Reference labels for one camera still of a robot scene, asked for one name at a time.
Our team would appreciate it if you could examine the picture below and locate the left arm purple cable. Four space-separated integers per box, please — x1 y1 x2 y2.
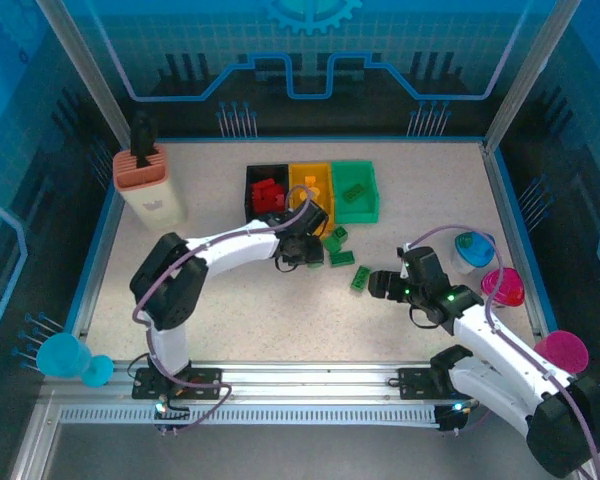
131 185 315 439

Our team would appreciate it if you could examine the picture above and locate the yellow plastic bin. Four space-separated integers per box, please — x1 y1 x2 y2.
288 161 337 226

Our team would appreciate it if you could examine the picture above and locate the aluminium side rail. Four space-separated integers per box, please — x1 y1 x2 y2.
481 142 550 335

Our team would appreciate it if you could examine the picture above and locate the pink lidded plastic bowl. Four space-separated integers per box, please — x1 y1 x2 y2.
481 268 525 309

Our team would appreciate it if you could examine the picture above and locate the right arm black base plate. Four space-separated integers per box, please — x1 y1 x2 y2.
397 367 461 401

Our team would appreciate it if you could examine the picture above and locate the green plastic bin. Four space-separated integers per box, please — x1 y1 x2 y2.
330 159 381 225

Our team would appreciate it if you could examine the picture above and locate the small black controller with LED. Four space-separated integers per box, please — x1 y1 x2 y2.
435 398 477 435
153 397 192 437

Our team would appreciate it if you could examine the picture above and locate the pink and cream knife block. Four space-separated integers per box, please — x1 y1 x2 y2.
112 144 189 231

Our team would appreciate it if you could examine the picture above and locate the black knife handle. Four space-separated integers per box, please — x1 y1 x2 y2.
132 110 159 169

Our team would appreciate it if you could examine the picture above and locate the blue plastic goblet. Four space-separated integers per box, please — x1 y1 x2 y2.
36 333 115 389

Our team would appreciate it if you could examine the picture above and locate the aluminium mounting rail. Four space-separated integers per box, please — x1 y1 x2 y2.
42 359 581 407

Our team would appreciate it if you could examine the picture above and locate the slotted grey cable duct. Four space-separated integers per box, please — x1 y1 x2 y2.
59 407 441 427

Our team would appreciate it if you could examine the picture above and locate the black plastic bin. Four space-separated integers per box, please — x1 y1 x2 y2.
244 163 291 224

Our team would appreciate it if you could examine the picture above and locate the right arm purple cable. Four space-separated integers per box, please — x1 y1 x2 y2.
406 224 600 480

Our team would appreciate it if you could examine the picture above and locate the aluminium frame post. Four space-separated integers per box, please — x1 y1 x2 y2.
483 0 584 152
35 0 137 151

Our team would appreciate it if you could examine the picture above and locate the white container with blue lid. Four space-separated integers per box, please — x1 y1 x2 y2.
452 232 496 276

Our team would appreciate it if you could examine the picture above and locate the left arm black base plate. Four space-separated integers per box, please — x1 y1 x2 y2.
132 366 224 401

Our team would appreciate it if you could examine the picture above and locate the pink plastic cup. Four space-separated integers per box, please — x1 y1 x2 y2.
533 329 590 376

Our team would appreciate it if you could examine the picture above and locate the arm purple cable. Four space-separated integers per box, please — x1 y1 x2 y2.
406 224 600 480
131 185 315 439

